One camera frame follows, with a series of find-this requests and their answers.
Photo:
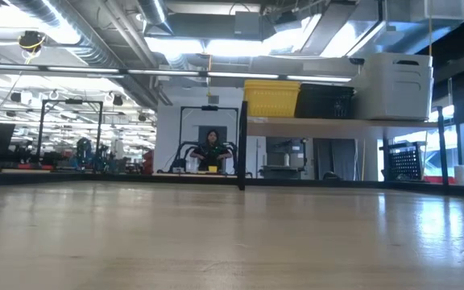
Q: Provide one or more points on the wooden shelf with black legs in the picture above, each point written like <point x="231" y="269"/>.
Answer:
<point x="336" y="128"/>

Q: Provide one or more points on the person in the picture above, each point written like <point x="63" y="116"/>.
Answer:
<point x="212" y="155"/>

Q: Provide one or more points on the small yellow background object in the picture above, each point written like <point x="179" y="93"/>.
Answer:
<point x="212" y="169"/>

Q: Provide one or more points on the small grey hanging box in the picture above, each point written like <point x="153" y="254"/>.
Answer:
<point x="213" y="99"/>

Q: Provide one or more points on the white background bottle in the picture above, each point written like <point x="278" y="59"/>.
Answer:
<point x="286" y="160"/>

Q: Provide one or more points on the red background object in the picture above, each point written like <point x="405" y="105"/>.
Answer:
<point x="148" y="163"/>

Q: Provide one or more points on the long ceiling light tube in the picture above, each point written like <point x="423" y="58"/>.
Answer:
<point x="167" y="73"/>

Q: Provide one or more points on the black perforated crate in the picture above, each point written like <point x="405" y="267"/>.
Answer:
<point x="405" y="163"/>

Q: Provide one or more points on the white paper roll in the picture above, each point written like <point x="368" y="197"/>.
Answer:
<point x="463" y="175"/>

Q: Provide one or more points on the black background rig frame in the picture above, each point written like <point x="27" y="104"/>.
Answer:
<point x="209" y="108"/>
<point x="71" y="101"/>

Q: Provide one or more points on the silver spiral ventilation duct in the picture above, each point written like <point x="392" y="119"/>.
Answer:
<point x="95" y="54"/>

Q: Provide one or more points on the silver rectangular ventilation duct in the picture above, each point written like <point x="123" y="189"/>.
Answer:
<point x="417" y="36"/>

